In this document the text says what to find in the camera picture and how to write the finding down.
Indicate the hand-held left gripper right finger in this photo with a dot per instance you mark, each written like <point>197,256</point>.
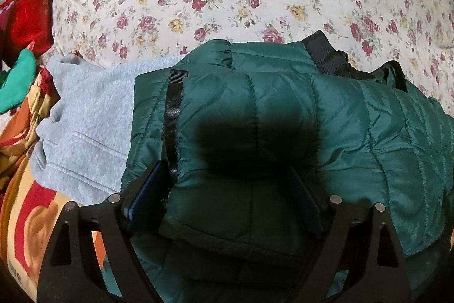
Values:
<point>305,203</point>

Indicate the green puffer jacket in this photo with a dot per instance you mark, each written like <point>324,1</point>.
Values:
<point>283,118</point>

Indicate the red cloth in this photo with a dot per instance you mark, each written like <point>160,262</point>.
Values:
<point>28,15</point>

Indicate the grey sweatshirt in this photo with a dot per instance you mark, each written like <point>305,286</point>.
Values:
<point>92,118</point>

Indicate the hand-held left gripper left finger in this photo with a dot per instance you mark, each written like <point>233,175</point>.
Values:
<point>145,196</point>

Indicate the light green garment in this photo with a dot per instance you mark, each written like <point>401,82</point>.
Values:
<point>21,75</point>

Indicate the orange patterned blanket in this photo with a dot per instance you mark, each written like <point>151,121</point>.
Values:
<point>24,203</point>

